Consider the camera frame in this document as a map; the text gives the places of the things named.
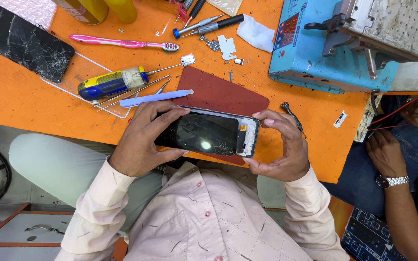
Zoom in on shattered black phone screen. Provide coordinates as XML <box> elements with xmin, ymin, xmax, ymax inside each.
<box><xmin>0</xmin><ymin>0</ymin><xmax>75</xmax><ymax>85</ymax></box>

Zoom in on white metal shield plate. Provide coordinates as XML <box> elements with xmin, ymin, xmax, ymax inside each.
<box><xmin>217</xmin><ymin>34</ymin><xmax>237</xmax><ymax>61</ymax></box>

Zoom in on clear plastic bag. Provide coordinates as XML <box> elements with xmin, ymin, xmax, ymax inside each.
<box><xmin>206</xmin><ymin>0</ymin><xmax>244</xmax><ymax>17</ymax></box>

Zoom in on plain yellow bottle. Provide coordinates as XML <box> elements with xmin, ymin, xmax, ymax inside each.
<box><xmin>103</xmin><ymin>0</ymin><xmax>138</xmax><ymax>25</ymax></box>

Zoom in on silver wristwatch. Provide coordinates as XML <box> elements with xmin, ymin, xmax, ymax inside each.
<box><xmin>375</xmin><ymin>175</ymin><xmax>410</xmax><ymax>189</ymax></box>

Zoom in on black handled precision screwdriver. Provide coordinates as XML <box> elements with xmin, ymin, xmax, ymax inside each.
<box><xmin>181</xmin><ymin>14</ymin><xmax>245</xmax><ymax>38</ymax></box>

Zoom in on black probe with red tip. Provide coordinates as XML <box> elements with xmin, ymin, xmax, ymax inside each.
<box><xmin>183</xmin><ymin>0</ymin><xmax>207</xmax><ymax>29</ymax></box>

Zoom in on worn white strip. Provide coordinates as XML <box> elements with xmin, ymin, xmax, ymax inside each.
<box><xmin>353</xmin><ymin>94</ymin><xmax>383</xmax><ymax>143</ymax></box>

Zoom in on small white plastic part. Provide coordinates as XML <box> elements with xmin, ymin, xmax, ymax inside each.
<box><xmin>180</xmin><ymin>53</ymin><xmax>196</xmax><ymax>67</ymax></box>

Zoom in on pink and white toothbrush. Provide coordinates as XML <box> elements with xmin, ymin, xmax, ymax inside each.
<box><xmin>68</xmin><ymin>34</ymin><xmax>180</xmax><ymax>52</ymax></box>

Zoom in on clear glass panel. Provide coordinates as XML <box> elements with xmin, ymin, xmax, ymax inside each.
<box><xmin>40</xmin><ymin>51</ymin><xmax>139</xmax><ymax>119</ymax></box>

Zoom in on person's left hand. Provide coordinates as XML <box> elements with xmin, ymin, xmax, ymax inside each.
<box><xmin>109</xmin><ymin>101</ymin><xmax>191</xmax><ymax>178</ymax></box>

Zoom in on white sticker with black marks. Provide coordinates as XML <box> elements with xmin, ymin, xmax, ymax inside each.
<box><xmin>333</xmin><ymin>110</ymin><xmax>348</xmax><ymax>128</ymax></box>

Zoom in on bubble wrap sheet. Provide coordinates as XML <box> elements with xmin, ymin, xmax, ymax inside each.
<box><xmin>0</xmin><ymin>0</ymin><xmax>57</xmax><ymax>30</ymax></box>

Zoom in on blue screen separator machine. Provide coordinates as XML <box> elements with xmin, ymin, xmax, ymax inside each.
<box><xmin>268</xmin><ymin>0</ymin><xmax>400</xmax><ymax>95</ymax></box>

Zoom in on small phone circuit board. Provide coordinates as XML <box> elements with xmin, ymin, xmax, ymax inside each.
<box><xmin>198</xmin><ymin>35</ymin><xmax>221</xmax><ymax>52</ymax></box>

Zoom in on silver metal tweezers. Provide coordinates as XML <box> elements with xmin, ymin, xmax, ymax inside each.
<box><xmin>94</xmin><ymin>75</ymin><xmax>171</xmax><ymax>112</ymax></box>

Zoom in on thin silver precision screwdriver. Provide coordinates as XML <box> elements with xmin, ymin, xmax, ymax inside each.
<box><xmin>154</xmin><ymin>76</ymin><xmax>172</xmax><ymax>95</ymax></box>

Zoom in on person's light green trouser leg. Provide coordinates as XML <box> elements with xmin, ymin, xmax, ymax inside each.
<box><xmin>8</xmin><ymin>133</ymin><xmax>166</xmax><ymax>232</ymax></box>

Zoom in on tangled red wire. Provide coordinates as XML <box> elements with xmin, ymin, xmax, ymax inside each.
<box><xmin>168</xmin><ymin>0</ymin><xmax>188</xmax><ymax>24</ymax></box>

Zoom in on small black screwdriver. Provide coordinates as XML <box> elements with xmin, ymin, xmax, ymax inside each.
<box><xmin>280</xmin><ymin>101</ymin><xmax>308</xmax><ymax>139</ymax></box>

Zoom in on grey metal press fixture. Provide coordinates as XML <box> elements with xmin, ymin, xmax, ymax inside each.
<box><xmin>304</xmin><ymin>0</ymin><xmax>418</xmax><ymax>80</ymax></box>

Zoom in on blue yellow handled screwdriver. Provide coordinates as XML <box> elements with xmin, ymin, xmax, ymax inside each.
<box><xmin>77</xmin><ymin>63</ymin><xmax>185</xmax><ymax>102</ymax></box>

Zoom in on silver screwdriver with blue cap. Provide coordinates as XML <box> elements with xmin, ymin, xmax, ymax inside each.
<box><xmin>172</xmin><ymin>13</ymin><xmax>227</xmax><ymax>40</ymax></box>

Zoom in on crumpled white tissue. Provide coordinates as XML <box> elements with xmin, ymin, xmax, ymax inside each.
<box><xmin>236</xmin><ymin>14</ymin><xmax>276</xmax><ymax>54</ymax></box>

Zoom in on person's pink shirt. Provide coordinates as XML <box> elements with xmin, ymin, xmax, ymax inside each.
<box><xmin>123</xmin><ymin>161</ymin><xmax>315</xmax><ymax>261</ymax></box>

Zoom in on lilac plastic pry tool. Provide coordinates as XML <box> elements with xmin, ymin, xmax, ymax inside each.
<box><xmin>119</xmin><ymin>89</ymin><xmax>195</xmax><ymax>109</ymax></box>

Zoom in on orange table mat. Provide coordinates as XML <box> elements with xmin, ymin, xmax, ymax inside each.
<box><xmin>0</xmin><ymin>0</ymin><xmax>393</xmax><ymax>184</ymax></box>

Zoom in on long red cable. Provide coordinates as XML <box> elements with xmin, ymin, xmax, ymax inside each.
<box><xmin>366</xmin><ymin>95</ymin><xmax>418</xmax><ymax>132</ymax></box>

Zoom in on blue printed repair mat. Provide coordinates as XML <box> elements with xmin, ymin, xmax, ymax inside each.
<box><xmin>340</xmin><ymin>206</ymin><xmax>410</xmax><ymax>261</ymax></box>

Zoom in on dark red work pad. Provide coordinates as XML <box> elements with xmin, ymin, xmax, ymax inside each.
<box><xmin>173</xmin><ymin>65</ymin><xmax>270</xmax><ymax>167</ymax></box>

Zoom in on person's right hand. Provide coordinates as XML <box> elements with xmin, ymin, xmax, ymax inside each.
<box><xmin>243</xmin><ymin>109</ymin><xmax>310</xmax><ymax>182</ymax></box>

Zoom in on black smartphone with cracked screen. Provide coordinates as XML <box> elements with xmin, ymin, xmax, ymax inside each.
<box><xmin>155</xmin><ymin>105</ymin><xmax>261</xmax><ymax>159</ymax></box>

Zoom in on grey drawer with metal handle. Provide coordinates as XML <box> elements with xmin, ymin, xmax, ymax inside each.
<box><xmin>0</xmin><ymin>203</ymin><xmax>76</xmax><ymax>261</ymax></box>

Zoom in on yellow can with dark band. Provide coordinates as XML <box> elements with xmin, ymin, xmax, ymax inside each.
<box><xmin>51</xmin><ymin>0</ymin><xmax>109</xmax><ymax>26</ymax></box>

